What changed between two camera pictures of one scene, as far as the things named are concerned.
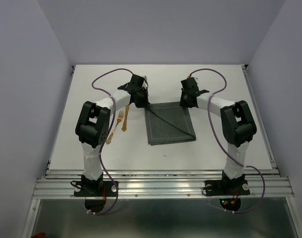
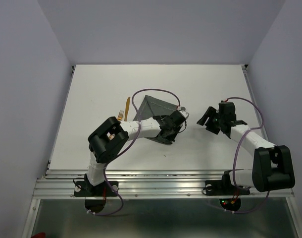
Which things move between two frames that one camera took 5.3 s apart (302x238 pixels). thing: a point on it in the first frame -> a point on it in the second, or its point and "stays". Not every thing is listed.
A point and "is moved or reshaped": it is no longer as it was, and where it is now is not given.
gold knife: [124, 127] stays
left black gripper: [145, 103] -> [171, 138]
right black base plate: [226, 187] stays
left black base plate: [95, 188] stays
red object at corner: [40, 235] stays
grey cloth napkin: [169, 122] is moved or reshaped
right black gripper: [182, 102] -> [210, 113]
